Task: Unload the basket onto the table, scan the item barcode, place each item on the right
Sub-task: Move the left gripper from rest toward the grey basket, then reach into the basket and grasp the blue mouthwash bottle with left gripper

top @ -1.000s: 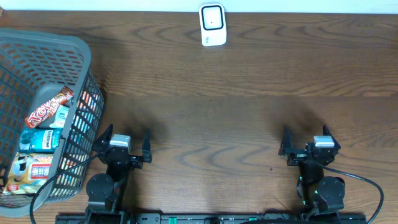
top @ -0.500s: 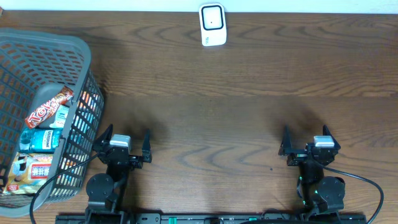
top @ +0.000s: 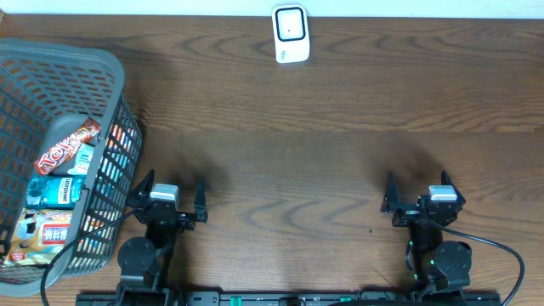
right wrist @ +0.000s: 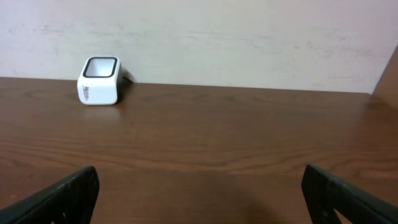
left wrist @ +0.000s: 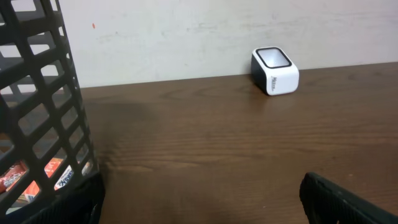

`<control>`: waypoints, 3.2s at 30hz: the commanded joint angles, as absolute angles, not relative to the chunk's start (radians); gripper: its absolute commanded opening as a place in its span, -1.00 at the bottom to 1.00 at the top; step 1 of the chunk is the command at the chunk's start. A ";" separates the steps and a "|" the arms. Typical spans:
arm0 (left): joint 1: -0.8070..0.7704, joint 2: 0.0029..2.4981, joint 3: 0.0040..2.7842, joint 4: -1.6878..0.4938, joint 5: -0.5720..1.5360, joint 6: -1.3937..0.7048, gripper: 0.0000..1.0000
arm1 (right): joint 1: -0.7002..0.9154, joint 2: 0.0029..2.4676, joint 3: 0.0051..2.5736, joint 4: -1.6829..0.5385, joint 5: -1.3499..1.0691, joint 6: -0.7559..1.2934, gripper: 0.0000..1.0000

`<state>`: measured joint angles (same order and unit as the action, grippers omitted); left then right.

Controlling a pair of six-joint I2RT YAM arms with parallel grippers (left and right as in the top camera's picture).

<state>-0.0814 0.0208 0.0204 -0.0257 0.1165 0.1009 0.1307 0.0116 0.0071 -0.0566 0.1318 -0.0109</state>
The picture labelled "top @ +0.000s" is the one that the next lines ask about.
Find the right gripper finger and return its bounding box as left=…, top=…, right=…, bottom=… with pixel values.
left=440, top=170, right=466, bottom=204
left=380, top=173, right=400, bottom=213

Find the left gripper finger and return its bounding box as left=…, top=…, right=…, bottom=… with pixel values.
left=194, top=178, right=208, bottom=223
left=126, top=169, right=155, bottom=208

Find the light blue wet wipes pack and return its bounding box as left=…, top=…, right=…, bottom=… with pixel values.
left=67, top=144, right=94, bottom=176

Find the grey plastic shopping basket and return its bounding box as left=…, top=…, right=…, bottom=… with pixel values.
left=1, top=39, right=143, bottom=298

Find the red chocolate bar wrapper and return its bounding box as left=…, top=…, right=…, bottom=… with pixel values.
left=34, top=117, right=100, bottom=176

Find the teal mouthwash bottle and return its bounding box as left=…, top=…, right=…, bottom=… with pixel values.
left=26, top=175, right=85, bottom=210

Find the yellow snack bag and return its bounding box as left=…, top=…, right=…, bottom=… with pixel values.
left=3, top=208, right=72, bottom=266

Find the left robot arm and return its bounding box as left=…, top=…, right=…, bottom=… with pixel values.
left=113, top=170, right=208, bottom=306

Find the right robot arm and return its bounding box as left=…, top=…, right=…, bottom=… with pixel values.
left=380, top=172, right=472, bottom=301

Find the white barcode scanner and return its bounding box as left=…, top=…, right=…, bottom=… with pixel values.
left=272, top=4, right=310, bottom=64

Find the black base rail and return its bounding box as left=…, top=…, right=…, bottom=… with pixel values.
left=75, top=291, right=501, bottom=306

